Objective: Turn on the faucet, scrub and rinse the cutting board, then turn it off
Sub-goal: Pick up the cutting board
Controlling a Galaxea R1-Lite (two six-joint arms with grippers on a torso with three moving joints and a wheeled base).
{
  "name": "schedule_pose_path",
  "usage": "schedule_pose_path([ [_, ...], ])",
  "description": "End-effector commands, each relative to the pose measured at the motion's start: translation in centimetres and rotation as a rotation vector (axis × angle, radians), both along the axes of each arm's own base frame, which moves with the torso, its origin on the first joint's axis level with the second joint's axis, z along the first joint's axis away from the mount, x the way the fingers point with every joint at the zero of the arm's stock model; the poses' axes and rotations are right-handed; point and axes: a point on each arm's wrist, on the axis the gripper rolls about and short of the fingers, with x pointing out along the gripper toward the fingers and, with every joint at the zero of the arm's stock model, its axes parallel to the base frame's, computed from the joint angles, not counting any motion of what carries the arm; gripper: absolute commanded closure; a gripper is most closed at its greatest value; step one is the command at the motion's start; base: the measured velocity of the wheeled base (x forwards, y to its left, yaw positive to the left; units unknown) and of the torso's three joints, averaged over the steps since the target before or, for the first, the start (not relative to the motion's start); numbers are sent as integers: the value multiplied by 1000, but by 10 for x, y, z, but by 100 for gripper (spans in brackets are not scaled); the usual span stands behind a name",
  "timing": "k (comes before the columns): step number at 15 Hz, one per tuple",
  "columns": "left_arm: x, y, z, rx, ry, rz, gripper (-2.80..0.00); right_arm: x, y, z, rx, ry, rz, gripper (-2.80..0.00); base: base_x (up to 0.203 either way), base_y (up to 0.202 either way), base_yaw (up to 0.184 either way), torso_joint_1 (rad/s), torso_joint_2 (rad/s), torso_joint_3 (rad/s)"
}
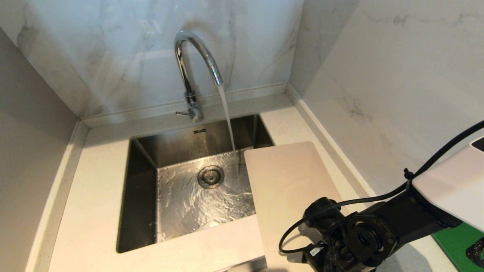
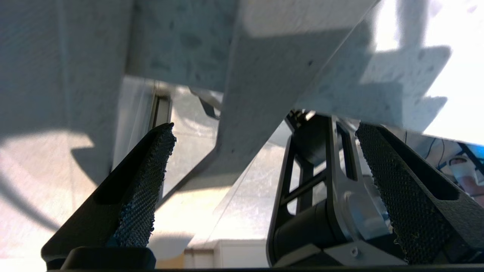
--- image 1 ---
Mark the white cutting board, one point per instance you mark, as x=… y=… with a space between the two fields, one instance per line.
x=287 y=185

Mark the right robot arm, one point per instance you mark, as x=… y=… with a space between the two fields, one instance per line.
x=446 y=189

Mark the chrome gooseneck faucet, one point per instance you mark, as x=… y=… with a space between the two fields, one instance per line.
x=191 y=98

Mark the round sink drain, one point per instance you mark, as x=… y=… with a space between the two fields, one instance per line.
x=210 y=176

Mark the stainless steel sink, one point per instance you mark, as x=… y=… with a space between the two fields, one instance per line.
x=181 y=196

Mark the green mat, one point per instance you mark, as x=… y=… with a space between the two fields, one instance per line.
x=455 y=241

